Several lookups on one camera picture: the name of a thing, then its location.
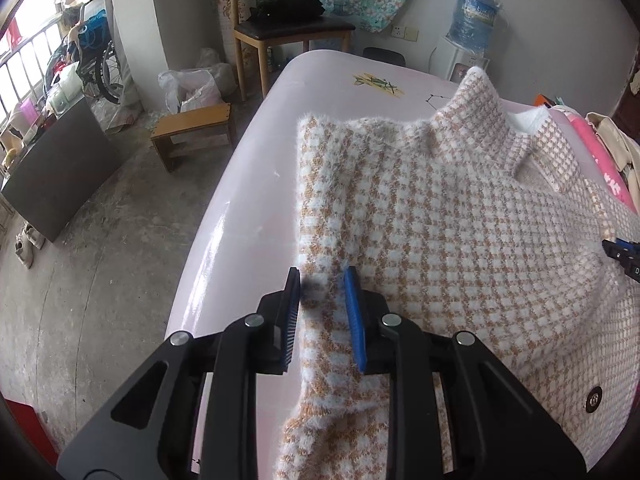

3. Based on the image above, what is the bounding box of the black seat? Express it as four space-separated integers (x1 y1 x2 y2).
363 47 407 67

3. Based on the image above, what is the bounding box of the small wooden stool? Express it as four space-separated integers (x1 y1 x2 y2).
151 102 236 173

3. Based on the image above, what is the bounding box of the white plastic bag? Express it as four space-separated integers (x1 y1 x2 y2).
158 69 221 114

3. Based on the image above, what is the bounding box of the wooden chair with dark seat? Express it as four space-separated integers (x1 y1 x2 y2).
222 0 357 102

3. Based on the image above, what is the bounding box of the wheelchair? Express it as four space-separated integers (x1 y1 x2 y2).
75 7 127 106

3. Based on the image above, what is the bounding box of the hot pink floral blanket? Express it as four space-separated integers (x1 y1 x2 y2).
564 109 637 212

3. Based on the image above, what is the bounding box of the tan white houndstooth sweater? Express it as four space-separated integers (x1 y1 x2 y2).
272 66 640 480

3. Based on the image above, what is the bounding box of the floral print board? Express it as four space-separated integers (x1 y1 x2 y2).
212 0 241 61

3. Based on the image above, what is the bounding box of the red object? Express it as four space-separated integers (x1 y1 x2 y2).
0 397 59 467

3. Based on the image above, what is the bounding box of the white plastic container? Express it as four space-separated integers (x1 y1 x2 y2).
47 80 81 112

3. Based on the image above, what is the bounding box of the brown wooden door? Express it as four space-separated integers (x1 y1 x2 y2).
620 60 640 117

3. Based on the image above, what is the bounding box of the white water dispenser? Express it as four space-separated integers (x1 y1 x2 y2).
431 35 491 84

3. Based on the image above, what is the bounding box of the blue water bottle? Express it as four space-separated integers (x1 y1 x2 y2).
446 0 502 56

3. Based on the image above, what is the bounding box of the pale shoe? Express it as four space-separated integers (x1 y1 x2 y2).
14 237 35 269
22 223 47 250

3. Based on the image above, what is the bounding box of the clear plastic bag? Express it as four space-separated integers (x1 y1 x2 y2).
195 47 239 96

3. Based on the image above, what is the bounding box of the black bag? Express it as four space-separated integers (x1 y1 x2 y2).
248 0 327 21

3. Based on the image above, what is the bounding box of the black board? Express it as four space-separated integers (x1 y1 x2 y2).
0 105 129 244

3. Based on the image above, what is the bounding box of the metal window railing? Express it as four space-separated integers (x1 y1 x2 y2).
0 10 66 126

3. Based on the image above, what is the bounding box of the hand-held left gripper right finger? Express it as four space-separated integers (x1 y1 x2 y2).
343 265 587 480

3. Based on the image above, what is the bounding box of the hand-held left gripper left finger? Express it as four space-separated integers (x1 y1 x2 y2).
56 266 303 480

